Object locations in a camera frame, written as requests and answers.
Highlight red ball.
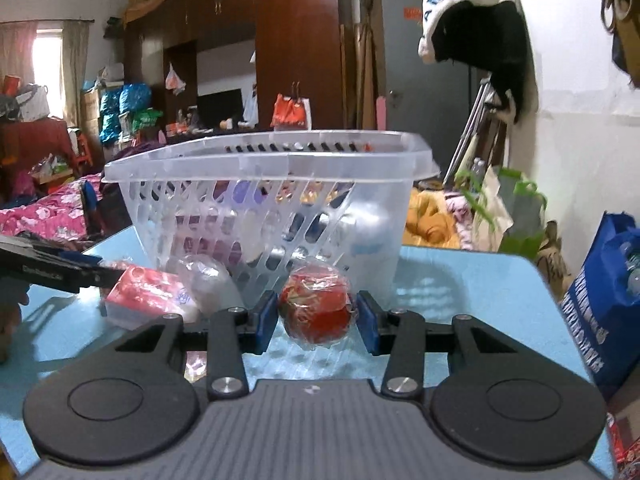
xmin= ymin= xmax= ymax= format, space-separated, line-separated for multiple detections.
xmin=279 ymin=263 xmax=357 ymax=348

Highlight clear bagged item on table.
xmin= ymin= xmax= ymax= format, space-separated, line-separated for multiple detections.
xmin=166 ymin=255 xmax=245 ymax=318

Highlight red white packet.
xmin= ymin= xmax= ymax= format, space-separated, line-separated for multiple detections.
xmin=104 ymin=266 xmax=201 ymax=330

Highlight orange yellow blanket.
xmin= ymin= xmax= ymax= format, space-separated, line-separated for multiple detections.
xmin=402 ymin=188 xmax=461 ymax=249

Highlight white plastic laundry basket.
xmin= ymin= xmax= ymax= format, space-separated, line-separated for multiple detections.
xmin=104 ymin=130 xmax=439 ymax=303

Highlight green white tote bag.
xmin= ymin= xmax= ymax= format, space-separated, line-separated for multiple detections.
xmin=456 ymin=166 xmax=547 ymax=261

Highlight maroon clothing pile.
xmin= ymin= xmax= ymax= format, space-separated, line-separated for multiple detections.
xmin=113 ymin=141 xmax=163 ymax=162

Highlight blue plastic bags stack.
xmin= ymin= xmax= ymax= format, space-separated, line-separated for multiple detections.
xmin=99 ymin=82 xmax=152 ymax=146

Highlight blue shopping bag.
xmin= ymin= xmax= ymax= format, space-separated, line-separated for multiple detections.
xmin=560 ymin=212 xmax=639 ymax=400

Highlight black television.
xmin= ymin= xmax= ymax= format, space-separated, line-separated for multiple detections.
xmin=196 ymin=89 xmax=244 ymax=129

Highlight orange white hanging bag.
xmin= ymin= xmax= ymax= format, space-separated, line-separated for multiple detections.
xmin=270 ymin=94 xmax=312 ymax=130

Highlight grey door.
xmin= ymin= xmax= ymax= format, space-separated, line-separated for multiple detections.
xmin=368 ymin=0 xmax=480 ymax=172

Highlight metal crutches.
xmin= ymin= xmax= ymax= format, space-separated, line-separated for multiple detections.
xmin=442 ymin=77 xmax=492 ymax=188

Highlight dark red wooden wardrobe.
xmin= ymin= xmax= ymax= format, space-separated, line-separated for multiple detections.
xmin=124 ymin=0 xmax=355 ymax=129

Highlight white hooded jacket hanging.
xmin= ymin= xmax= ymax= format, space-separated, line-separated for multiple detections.
xmin=418 ymin=0 xmax=538 ymax=124

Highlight brown hanging bag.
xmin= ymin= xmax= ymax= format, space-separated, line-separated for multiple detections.
xmin=600 ymin=0 xmax=639 ymax=89

